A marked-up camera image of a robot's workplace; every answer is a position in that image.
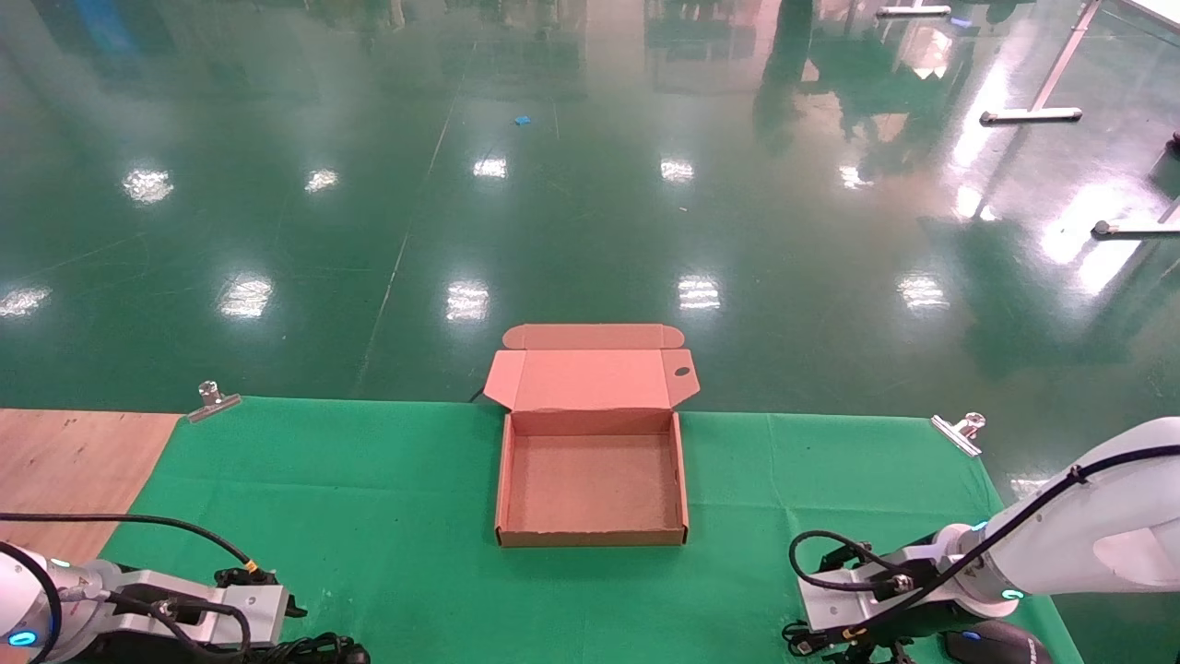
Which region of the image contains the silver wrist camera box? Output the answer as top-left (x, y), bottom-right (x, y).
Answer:
top-left (797, 551), bottom-right (955, 632)
top-left (109, 570), bottom-right (289, 648)

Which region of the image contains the open brown cardboard box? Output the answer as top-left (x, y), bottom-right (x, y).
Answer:
top-left (482, 323), bottom-right (702, 549)

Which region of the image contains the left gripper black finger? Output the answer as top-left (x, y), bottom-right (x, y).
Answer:
top-left (217, 564), bottom-right (307, 621)

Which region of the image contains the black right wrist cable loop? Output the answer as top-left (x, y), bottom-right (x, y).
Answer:
top-left (789, 530), bottom-right (909, 593)

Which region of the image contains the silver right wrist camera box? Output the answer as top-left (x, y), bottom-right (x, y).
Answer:
top-left (797, 551), bottom-right (955, 632)

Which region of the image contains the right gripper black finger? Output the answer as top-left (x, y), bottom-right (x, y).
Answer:
top-left (816, 539), bottom-right (877, 569)
top-left (825, 634), bottom-right (918, 664)

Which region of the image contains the white T-shaped table leg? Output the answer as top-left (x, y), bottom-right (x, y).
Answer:
top-left (979, 0), bottom-right (1104, 127)

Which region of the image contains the black cable bundle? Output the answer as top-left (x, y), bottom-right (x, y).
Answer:
top-left (249, 632), bottom-right (372, 664)

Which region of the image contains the silver metal binder clip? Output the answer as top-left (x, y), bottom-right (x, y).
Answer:
top-left (187, 381), bottom-right (243, 423)
top-left (929, 412), bottom-right (987, 458)

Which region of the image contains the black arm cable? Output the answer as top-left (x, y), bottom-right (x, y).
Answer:
top-left (830, 447), bottom-right (1180, 637)
top-left (0, 511), bottom-right (259, 571)

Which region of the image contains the green table cloth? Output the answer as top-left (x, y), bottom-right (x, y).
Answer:
top-left (97, 397), bottom-right (1087, 664)

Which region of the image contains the grey table foot bar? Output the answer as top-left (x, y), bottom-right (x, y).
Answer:
top-left (1091, 196), bottom-right (1180, 242)

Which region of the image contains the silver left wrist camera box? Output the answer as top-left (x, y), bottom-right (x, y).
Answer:
top-left (109, 570), bottom-right (289, 648)

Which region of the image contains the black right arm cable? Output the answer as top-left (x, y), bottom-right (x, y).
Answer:
top-left (830, 447), bottom-right (1180, 637)

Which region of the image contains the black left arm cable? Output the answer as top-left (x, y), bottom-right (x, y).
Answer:
top-left (0, 511), bottom-right (259, 571)

